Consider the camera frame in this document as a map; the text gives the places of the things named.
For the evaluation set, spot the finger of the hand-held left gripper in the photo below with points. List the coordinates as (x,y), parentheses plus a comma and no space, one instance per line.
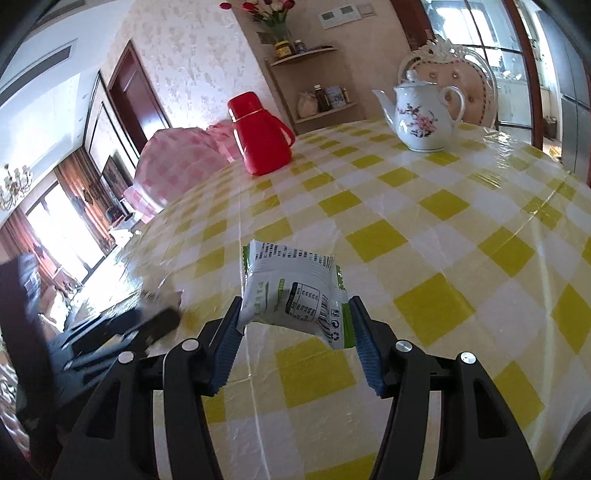
(106,321)
(161,322)

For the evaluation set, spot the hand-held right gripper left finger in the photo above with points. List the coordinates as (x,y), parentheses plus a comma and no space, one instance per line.
(226,355)

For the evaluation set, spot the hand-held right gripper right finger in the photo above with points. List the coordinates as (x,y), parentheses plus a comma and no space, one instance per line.
(369,355)

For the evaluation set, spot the white green snack packet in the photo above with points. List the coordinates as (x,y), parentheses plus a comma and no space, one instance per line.
(286,286)

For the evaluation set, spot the person's left forearm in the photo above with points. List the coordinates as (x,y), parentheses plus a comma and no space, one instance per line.
(23,346)

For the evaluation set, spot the yellow checked tablecloth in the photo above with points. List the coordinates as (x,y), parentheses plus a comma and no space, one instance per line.
(415,258)

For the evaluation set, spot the brown curtain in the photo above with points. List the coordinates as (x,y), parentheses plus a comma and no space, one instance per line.
(83,198)

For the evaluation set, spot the flat screen television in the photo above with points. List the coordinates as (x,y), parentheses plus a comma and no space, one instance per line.
(115,177)

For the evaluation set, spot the pink checked chair cover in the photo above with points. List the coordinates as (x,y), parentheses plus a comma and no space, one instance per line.
(180,161)
(221,136)

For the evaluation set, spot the crystal chandelier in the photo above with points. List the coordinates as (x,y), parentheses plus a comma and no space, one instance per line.
(14,184)

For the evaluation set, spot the red thermos jug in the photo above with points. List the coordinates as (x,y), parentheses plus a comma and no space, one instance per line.
(258,134)

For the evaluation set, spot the dark wooden door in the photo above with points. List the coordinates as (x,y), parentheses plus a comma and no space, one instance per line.
(136,92)

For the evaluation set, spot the white floral teapot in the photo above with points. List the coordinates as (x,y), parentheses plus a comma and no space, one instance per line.
(422,120)

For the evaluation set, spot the wooden corner shelf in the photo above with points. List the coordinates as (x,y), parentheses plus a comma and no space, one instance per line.
(318,113)

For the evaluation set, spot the white tied bag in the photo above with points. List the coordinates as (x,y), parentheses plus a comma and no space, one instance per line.
(307,104)

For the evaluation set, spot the brown bottle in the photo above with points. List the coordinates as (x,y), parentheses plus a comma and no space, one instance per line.
(322,97)

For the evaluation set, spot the ornate white chair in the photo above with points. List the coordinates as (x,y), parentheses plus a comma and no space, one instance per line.
(475,87)

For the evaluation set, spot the yellow label jar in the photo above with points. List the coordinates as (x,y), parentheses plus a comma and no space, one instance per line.
(282,47)

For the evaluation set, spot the dark jar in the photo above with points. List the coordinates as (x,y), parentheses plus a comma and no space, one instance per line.
(299,45)

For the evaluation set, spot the vase of flowers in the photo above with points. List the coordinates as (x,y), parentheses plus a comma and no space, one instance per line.
(272,18)

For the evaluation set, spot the dark grey refrigerator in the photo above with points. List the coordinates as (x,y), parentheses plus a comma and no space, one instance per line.
(577,92)

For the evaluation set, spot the wood framed glass door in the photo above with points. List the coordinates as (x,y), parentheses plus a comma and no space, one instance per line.
(508,46)

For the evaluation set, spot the white wall control panel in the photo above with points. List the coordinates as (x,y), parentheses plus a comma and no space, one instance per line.
(339,16)

